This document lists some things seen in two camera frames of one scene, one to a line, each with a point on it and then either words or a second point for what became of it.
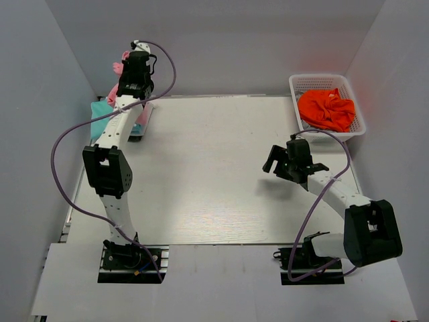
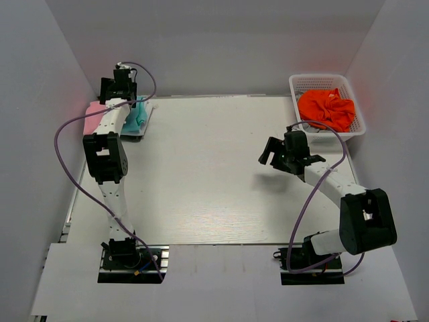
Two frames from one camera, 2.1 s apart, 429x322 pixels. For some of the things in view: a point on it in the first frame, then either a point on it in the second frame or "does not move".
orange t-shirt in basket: [326, 108] does not move
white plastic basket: [326, 102] does not move
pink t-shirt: [112, 93] -> [91, 122]
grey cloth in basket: [305, 127] does not move
